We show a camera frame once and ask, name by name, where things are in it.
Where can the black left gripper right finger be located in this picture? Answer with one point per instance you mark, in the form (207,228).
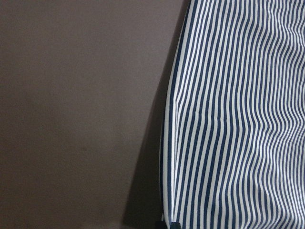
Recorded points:
(175,225)

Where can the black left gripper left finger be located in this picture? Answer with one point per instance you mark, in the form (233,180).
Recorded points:
(159,225)

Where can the brown paper table cover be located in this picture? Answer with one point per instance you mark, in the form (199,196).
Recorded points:
(82,93)

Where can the blue white striped shirt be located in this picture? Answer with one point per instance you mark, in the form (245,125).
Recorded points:
(232,152)

